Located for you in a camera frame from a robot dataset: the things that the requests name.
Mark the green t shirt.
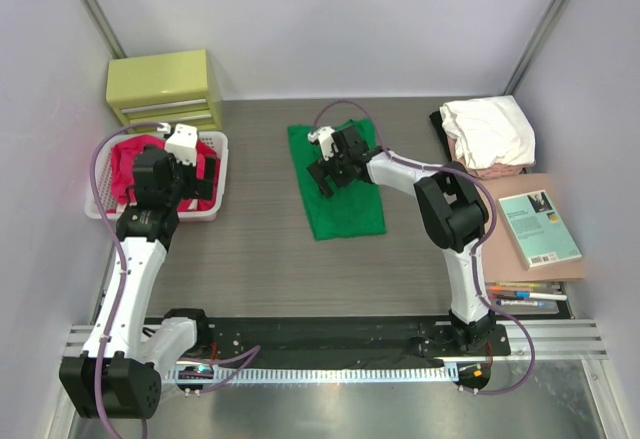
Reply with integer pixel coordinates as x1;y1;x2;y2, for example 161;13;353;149
287;125;387;241

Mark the white plastic laundry basket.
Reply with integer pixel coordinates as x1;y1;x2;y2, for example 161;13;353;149
83;130;230;224

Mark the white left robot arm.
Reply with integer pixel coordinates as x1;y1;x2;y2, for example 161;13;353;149
59;141;216;420

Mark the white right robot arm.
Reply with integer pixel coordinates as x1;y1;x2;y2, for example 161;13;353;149
307;126;495;355

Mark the red t shirt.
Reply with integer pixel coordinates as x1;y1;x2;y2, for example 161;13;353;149
107;134;217;213

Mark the yellow green drawer cabinet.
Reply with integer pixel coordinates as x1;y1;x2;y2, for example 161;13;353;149
106;49;222;131

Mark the black folded t shirt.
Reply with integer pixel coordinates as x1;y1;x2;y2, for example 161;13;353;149
429;111;452;161

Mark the white folded t shirt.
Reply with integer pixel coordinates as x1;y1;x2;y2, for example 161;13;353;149
439;95;536;171

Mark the pink folded t shirt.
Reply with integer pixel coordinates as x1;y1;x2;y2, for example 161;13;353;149
447;137;525;180

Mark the yellow highlighter pen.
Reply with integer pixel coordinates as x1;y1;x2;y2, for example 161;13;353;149
488;282;548;290

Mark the teal paperback book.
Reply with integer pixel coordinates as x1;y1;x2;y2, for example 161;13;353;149
498;189;582;270

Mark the white marker pen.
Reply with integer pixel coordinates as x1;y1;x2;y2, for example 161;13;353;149
495;297;558;309

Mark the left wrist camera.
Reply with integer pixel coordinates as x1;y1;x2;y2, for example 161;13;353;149
157;123;199;167

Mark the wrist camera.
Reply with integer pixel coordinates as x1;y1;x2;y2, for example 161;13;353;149
157;123;199;167
307;126;338;161

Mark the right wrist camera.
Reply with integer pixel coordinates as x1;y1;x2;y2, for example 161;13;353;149
307;126;338;161

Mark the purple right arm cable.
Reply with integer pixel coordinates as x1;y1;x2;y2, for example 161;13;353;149
312;100;537;396

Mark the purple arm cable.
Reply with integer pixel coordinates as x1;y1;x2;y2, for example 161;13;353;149
89;121;262;439
312;100;537;396

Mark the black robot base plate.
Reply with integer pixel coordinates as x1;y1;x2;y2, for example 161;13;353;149
208;315;511;358

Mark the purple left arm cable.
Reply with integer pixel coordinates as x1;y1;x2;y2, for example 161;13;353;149
89;121;262;439

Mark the aluminium slotted rail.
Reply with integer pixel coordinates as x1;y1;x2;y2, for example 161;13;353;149
163;363;459;386

